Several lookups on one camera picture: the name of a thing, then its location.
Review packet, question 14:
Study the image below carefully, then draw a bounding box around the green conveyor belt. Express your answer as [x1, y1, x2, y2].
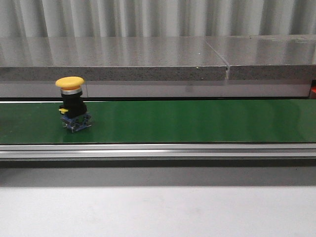
[0, 99, 316, 144]

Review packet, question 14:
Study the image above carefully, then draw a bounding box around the grey granite slab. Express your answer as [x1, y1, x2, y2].
[205, 35, 316, 81]
[0, 37, 227, 81]

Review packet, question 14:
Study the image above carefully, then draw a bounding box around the white pleated curtain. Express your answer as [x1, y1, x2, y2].
[0, 0, 316, 37]

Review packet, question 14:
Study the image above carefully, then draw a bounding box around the grey granite slab right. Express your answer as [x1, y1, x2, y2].
[205, 35, 316, 81]

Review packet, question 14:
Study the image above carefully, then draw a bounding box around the red plastic tray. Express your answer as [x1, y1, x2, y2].
[309, 86, 316, 99]

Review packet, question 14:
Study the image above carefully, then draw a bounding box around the aluminium conveyor side rail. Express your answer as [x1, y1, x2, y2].
[0, 143, 316, 161]

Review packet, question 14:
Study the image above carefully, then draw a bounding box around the grey granite slab left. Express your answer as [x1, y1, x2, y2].
[0, 37, 227, 81]

